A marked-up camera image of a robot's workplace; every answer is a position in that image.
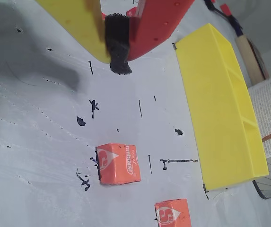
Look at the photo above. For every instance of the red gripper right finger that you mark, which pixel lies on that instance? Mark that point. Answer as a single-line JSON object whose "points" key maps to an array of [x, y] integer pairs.
{"points": [[159, 21]]}

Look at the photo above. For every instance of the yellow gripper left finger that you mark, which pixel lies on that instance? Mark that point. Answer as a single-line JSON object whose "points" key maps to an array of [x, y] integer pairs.
{"points": [[78, 19]]}

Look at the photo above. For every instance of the orange candy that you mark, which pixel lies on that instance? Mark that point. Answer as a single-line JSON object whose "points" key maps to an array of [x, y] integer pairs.
{"points": [[173, 212], [118, 165]]}

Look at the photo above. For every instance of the yellow three-compartment box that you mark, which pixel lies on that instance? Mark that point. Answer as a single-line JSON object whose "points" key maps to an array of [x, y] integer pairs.
{"points": [[208, 94]]}

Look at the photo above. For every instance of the white plastic table cover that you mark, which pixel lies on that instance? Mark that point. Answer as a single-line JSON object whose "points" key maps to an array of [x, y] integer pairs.
{"points": [[43, 142]]}

